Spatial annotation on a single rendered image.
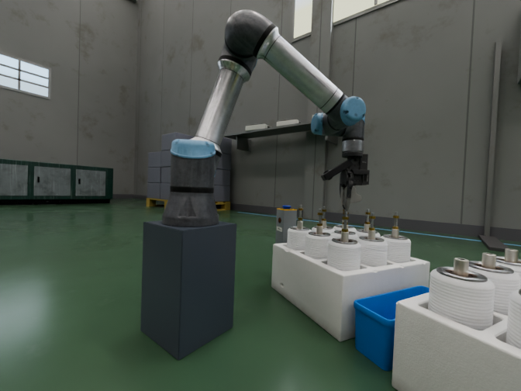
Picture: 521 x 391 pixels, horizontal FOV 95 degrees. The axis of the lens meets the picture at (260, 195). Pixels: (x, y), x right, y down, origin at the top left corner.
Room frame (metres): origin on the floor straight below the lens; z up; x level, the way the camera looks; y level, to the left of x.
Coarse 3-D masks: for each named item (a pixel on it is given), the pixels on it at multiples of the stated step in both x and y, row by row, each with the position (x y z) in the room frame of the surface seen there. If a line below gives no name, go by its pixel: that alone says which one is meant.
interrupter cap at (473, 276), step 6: (438, 270) 0.47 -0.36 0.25; (444, 270) 0.47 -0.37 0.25; (450, 270) 0.48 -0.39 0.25; (468, 270) 0.48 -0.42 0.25; (450, 276) 0.44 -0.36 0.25; (456, 276) 0.43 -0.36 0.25; (462, 276) 0.45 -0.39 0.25; (468, 276) 0.45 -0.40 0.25; (474, 276) 0.44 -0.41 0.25; (480, 276) 0.44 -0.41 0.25
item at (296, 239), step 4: (288, 232) 0.93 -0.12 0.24; (292, 232) 0.91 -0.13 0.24; (296, 232) 0.90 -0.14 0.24; (300, 232) 0.90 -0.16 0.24; (304, 232) 0.90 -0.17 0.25; (308, 232) 0.91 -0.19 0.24; (288, 236) 0.93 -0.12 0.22; (292, 236) 0.91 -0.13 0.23; (296, 236) 0.90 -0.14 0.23; (300, 236) 0.90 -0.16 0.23; (304, 236) 0.90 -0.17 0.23; (288, 240) 0.93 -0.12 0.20; (292, 240) 0.91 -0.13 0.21; (296, 240) 0.90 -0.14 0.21; (300, 240) 0.90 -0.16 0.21; (304, 240) 0.90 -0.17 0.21; (288, 244) 0.93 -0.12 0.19; (292, 244) 0.91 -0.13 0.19; (296, 244) 0.90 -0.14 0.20; (300, 244) 0.90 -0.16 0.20; (304, 244) 0.90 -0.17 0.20; (292, 248) 0.91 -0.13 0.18; (296, 248) 0.90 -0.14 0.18; (300, 248) 0.90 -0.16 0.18; (304, 248) 0.90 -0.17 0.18
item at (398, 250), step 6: (390, 240) 0.80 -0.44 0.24; (396, 240) 0.79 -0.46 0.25; (402, 240) 0.79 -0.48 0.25; (408, 240) 0.80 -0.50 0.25; (390, 246) 0.80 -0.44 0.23; (396, 246) 0.79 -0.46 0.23; (402, 246) 0.79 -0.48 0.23; (408, 246) 0.79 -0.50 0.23; (390, 252) 0.80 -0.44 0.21; (396, 252) 0.79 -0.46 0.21; (402, 252) 0.79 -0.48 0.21; (408, 252) 0.79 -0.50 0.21; (390, 258) 0.80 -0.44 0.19; (396, 258) 0.79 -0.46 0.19; (402, 258) 0.79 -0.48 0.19; (408, 258) 0.79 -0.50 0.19
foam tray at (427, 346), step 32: (416, 320) 0.45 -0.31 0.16; (448, 320) 0.42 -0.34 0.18; (416, 352) 0.45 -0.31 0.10; (448, 352) 0.40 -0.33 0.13; (480, 352) 0.37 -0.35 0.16; (512, 352) 0.34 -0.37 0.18; (416, 384) 0.45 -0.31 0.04; (448, 384) 0.40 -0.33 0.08; (480, 384) 0.37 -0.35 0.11; (512, 384) 0.33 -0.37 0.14
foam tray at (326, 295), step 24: (288, 264) 0.87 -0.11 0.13; (312, 264) 0.74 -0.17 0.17; (408, 264) 0.76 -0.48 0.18; (288, 288) 0.86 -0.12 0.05; (312, 288) 0.74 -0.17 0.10; (336, 288) 0.65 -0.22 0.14; (360, 288) 0.66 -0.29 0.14; (384, 288) 0.70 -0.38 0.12; (312, 312) 0.74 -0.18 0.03; (336, 312) 0.64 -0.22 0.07; (336, 336) 0.64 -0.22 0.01
